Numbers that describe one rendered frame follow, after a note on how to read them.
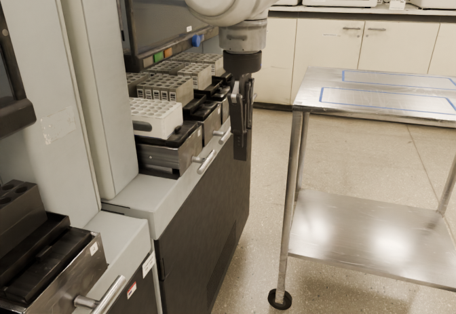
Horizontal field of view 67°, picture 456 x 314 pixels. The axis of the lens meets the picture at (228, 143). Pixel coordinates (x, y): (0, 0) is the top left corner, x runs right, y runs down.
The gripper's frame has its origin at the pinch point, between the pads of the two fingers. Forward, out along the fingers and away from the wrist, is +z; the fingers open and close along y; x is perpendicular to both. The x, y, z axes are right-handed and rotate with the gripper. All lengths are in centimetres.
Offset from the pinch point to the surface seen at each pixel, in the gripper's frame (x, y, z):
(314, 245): 19, -32, 52
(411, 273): 49, -28, 52
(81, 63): -21.5, 19.0, -20.6
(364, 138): 48, -193, 81
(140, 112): -21.8, 3.5, -6.3
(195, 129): -12.3, -4.1, -0.3
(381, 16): 49, -233, -4
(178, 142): -12.3, 5.2, -1.4
